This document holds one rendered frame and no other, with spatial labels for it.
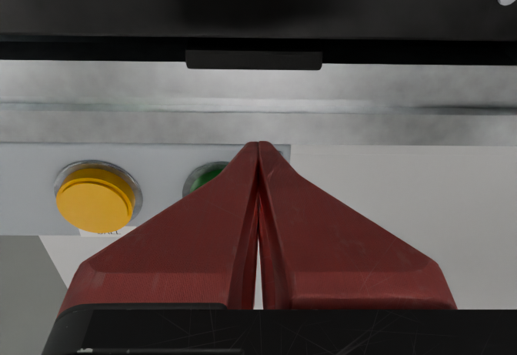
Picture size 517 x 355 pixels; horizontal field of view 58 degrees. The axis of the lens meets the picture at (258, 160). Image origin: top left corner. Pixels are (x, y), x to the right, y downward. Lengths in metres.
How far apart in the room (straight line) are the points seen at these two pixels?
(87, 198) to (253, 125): 0.10
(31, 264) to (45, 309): 0.27
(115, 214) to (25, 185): 0.05
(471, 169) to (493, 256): 0.12
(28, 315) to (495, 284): 1.93
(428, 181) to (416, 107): 0.17
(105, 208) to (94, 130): 0.04
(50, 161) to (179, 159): 0.07
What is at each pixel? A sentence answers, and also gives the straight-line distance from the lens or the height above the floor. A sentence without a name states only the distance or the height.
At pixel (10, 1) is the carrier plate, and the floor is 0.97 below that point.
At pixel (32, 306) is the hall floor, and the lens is 2.17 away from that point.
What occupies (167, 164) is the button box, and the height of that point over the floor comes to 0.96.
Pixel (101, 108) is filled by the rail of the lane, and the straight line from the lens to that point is 0.24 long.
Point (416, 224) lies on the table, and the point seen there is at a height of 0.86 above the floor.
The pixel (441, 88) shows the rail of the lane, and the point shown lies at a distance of 0.24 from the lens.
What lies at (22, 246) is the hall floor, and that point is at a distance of 1.89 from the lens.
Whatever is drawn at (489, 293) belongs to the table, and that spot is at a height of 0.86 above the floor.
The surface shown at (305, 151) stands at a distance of 0.37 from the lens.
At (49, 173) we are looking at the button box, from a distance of 0.27.
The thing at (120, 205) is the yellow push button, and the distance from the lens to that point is 0.26.
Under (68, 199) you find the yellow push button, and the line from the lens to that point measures 0.27.
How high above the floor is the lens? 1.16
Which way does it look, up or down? 53 degrees down
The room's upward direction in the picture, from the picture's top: 179 degrees clockwise
